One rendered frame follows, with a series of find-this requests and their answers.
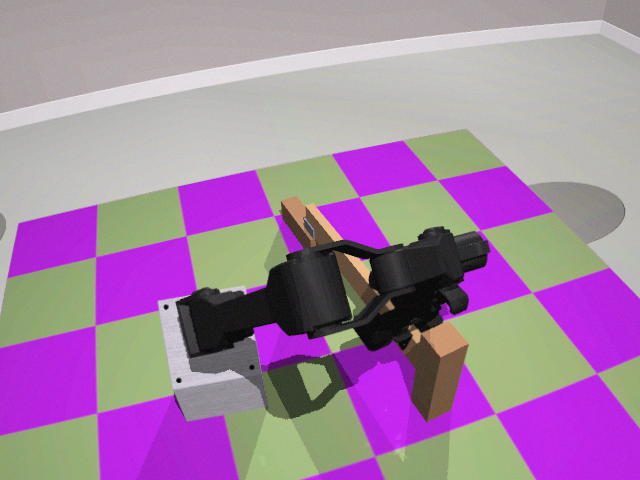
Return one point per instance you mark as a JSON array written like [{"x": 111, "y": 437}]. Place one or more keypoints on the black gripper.
[{"x": 419, "y": 309}]

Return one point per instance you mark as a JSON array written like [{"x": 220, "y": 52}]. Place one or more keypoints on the long wooden rail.
[{"x": 356, "y": 273}]

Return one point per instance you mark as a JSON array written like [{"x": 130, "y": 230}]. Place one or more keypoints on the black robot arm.
[{"x": 306, "y": 293}]

